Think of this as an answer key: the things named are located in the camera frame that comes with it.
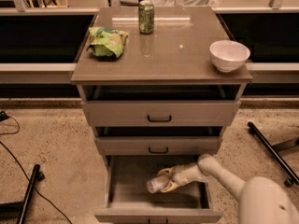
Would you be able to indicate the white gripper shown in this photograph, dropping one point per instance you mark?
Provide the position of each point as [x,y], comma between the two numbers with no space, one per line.
[179,176]

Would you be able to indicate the black middle drawer handle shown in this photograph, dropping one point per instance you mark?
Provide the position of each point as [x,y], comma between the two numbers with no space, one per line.
[158,151]

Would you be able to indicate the black top drawer handle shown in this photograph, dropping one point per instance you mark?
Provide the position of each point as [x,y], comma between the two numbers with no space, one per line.
[165,119]

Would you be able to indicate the green chip bag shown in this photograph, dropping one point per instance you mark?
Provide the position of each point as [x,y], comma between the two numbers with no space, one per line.
[107,42]

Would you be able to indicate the grey drawer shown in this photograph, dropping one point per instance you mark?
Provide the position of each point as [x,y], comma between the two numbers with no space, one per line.
[139,145]
[128,201]
[184,113]

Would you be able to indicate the black drawer handle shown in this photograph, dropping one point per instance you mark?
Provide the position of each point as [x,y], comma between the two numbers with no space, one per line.
[165,119]
[158,151]

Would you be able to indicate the green soda can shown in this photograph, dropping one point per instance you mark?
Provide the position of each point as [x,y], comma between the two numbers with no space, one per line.
[146,17]

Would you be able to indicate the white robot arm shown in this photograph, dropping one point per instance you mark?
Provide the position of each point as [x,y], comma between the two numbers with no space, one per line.
[261,200]

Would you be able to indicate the middle grey drawer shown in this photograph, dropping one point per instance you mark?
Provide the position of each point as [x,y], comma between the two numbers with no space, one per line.
[139,145]

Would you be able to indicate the top grey drawer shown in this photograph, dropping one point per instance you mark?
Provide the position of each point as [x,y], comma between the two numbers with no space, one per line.
[184,113]

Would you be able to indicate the black stand leg left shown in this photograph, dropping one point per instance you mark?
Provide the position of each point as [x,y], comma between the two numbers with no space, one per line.
[19,210]

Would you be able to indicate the white bowl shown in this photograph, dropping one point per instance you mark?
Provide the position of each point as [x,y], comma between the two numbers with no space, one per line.
[227,55]

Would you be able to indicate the bottom grey drawer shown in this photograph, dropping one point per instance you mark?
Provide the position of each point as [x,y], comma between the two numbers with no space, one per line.
[128,201]

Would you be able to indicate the grey drawer cabinet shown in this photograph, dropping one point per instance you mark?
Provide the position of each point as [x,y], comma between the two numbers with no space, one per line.
[171,64]

